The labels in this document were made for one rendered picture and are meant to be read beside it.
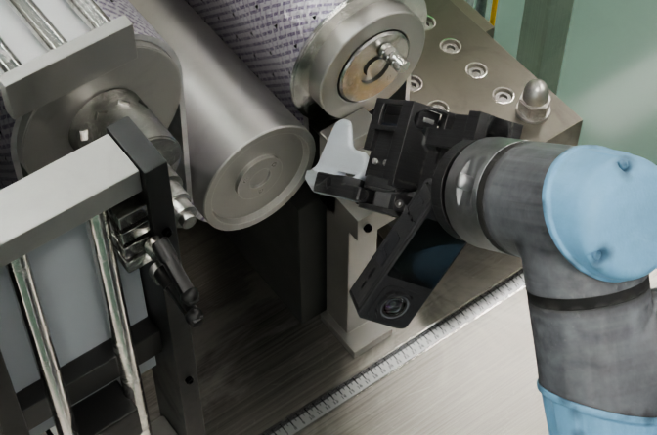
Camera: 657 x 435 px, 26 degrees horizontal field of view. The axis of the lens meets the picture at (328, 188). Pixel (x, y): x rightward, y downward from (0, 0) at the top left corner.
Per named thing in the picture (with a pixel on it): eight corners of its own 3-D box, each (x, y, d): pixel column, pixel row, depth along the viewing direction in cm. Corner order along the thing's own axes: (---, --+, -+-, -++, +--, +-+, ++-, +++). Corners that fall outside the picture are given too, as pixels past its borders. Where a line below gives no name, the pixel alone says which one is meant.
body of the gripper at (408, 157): (453, 123, 108) (548, 133, 97) (423, 233, 107) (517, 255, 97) (369, 96, 104) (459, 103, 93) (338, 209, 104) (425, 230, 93)
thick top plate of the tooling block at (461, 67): (460, 226, 148) (465, 190, 143) (245, 5, 168) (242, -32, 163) (575, 155, 154) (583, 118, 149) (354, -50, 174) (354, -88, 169)
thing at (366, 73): (328, 108, 123) (359, 37, 119) (316, 94, 124) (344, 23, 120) (390, 97, 128) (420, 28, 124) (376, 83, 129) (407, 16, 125)
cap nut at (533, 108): (531, 129, 148) (536, 101, 145) (508, 108, 150) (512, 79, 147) (557, 113, 150) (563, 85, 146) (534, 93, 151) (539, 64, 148)
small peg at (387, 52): (395, 75, 121) (401, 62, 120) (375, 56, 122) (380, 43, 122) (407, 73, 122) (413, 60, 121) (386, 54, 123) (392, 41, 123)
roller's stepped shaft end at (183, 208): (172, 246, 104) (168, 220, 101) (129, 194, 107) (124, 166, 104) (209, 225, 105) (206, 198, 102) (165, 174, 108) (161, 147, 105)
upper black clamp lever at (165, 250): (183, 310, 97) (188, 308, 96) (147, 245, 97) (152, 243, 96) (200, 300, 97) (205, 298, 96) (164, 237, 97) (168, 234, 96)
